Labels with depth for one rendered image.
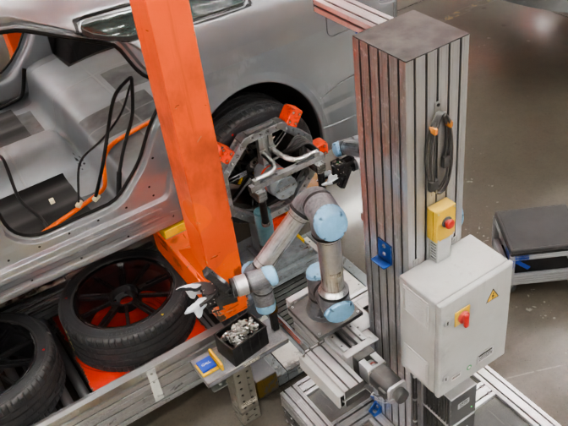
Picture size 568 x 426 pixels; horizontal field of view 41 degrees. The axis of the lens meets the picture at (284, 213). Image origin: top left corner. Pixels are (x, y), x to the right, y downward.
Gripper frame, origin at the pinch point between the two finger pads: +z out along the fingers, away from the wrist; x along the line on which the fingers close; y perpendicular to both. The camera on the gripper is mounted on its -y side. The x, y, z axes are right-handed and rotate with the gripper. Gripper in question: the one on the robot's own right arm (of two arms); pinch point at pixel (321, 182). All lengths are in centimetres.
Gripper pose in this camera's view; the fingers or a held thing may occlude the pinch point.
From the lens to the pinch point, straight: 378.8
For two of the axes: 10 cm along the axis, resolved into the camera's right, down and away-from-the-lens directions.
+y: -1.1, -7.8, -6.1
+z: -8.3, 4.2, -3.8
